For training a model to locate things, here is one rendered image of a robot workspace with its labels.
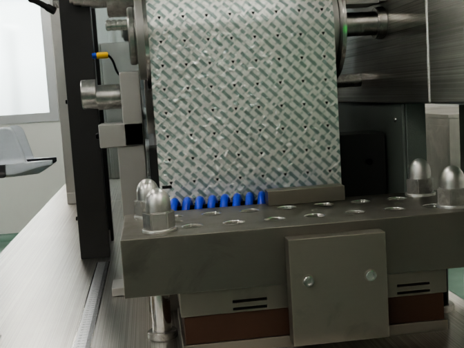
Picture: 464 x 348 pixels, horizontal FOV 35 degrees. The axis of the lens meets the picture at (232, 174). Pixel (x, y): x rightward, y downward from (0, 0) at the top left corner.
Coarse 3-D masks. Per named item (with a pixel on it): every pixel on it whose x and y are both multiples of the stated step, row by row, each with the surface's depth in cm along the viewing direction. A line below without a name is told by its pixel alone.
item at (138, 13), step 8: (136, 0) 91; (336, 0) 93; (136, 8) 90; (336, 8) 93; (136, 16) 90; (336, 16) 93; (136, 24) 90; (336, 24) 93; (136, 32) 90; (336, 32) 93; (336, 40) 93; (144, 48) 91; (336, 48) 94; (144, 56) 91; (336, 56) 95; (144, 64) 92; (144, 72) 93
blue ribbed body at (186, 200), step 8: (248, 192) 91; (176, 200) 89; (184, 200) 89; (200, 200) 89; (208, 200) 90; (216, 200) 91; (224, 200) 89; (240, 200) 90; (248, 200) 90; (256, 200) 91; (264, 200) 90; (176, 208) 89; (184, 208) 89; (192, 208) 90; (200, 208) 89
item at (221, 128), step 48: (192, 96) 91; (240, 96) 92; (288, 96) 92; (336, 96) 93; (192, 144) 92; (240, 144) 92; (288, 144) 93; (336, 144) 94; (192, 192) 92; (240, 192) 93
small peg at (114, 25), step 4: (108, 20) 93; (112, 20) 93; (116, 20) 93; (120, 20) 93; (124, 20) 93; (108, 24) 93; (112, 24) 93; (116, 24) 93; (120, 24) 93; (124, 24) 93; (108, 28) 93; (112, 28) 93; (116, 28) 93; (120, 28) 93; (124, 28) 93
